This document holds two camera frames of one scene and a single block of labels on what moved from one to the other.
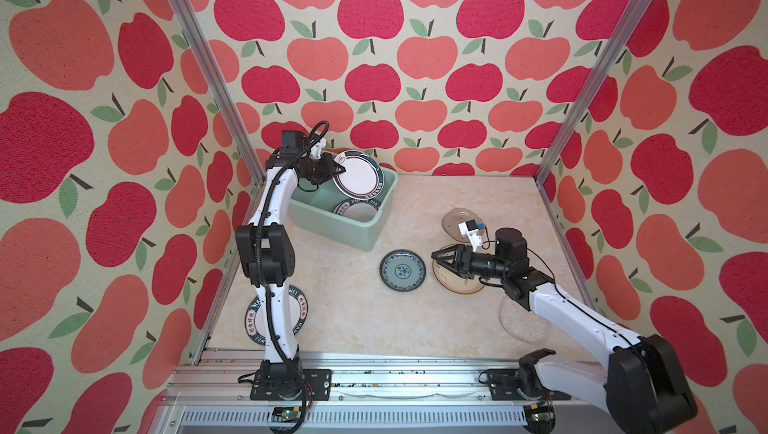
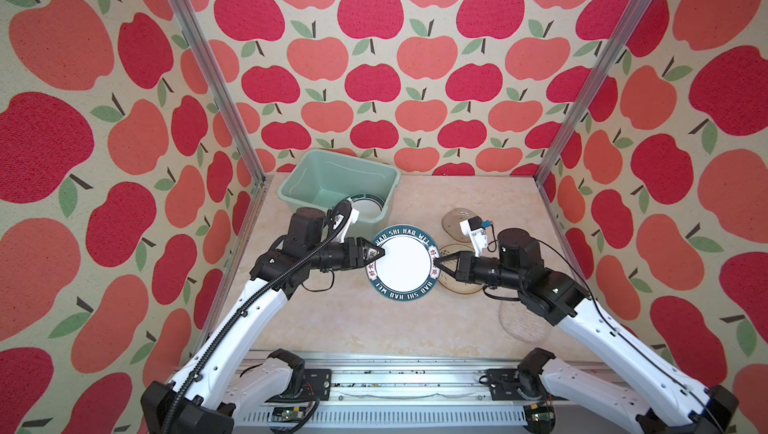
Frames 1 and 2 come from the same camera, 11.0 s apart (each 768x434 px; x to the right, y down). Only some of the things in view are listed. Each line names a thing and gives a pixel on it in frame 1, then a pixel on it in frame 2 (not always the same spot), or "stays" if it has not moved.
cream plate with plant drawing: (454, 281) stays
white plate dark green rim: (363, 178) -> (368, 205)
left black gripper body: (315, 169) -> (338, 256)
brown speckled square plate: (453, 218) stays
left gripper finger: (326, 178) -> (370, 258)
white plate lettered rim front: (254, 321) -> (407, 271)
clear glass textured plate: (523, 323) stays
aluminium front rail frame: (211, 392) stays
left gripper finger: (337, 168) -> (371, 250)
